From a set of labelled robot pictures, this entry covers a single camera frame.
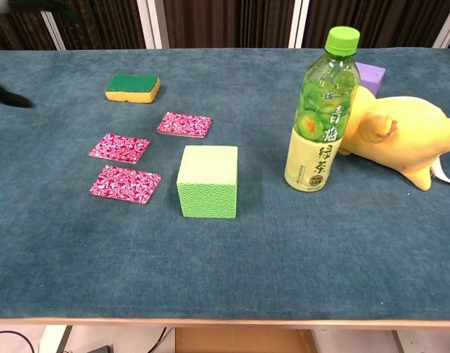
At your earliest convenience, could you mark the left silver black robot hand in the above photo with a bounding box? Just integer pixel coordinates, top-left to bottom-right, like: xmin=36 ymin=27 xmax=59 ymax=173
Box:
xmin=0 ymin=0 xmax=81 ymax=110

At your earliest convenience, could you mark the green yellow scouring sponge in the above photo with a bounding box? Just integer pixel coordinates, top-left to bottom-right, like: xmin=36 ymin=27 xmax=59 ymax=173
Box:
xmin=104 ymin=74 xmax=162 ymax=105

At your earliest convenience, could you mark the light green foam cube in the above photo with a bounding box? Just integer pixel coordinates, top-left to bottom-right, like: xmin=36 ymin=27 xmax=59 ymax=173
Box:
xmin=176 ymin=145 xmax=239 ymax=221

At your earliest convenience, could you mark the white table leg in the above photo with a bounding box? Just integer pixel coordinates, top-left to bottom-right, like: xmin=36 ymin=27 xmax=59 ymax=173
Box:
xmin=390 ymin=329 xmax=432 ymax=353
xmin=39 ymin=325 xmax=74 ymax=353

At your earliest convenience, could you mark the blue velvet tablecloth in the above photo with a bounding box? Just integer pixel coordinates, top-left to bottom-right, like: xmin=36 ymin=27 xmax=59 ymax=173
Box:
xmin=0 ymin=46 xmax=450 ymax=321

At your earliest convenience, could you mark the green tea plastic bottle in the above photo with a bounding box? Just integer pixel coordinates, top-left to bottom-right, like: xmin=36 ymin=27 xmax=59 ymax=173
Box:
xmin=284 ymin=26 xmax=361 ymax=193

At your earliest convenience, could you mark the brown cardboard box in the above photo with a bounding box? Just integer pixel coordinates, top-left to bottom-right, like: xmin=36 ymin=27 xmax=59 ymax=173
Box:
xmin=174 ymin=327 xmax=318 ymax=353

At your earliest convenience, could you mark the purple foam cube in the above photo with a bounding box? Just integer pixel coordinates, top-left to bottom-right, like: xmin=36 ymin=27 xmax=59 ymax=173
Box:
xmin=354 ymin=61 xmax=387 ymax=97

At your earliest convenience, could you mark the yellow plush duck toy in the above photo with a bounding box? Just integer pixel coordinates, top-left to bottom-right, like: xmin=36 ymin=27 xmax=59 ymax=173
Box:
xmin=337 ymin=85 xmax=450 ymax=192

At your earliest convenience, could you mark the white metal frame post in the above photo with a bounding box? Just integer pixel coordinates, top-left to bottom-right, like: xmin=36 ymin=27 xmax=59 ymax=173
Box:
xmin=40 ymin=10 xmax=67 ymax=51
xmin=288 ymin=0 xmax=310 ymax=49
xmin=432 ymin=0 xmax=450 ymax=49
xmin=136 ymin=0 xmax=171 ymax=50

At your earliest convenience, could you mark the thin black floor cable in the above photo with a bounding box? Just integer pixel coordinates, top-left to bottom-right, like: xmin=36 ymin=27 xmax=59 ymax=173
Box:
xmin=151 ymin=327 xmax=168 ymax=346
xmin=0 ymin=330 xmax=40 ymax=353

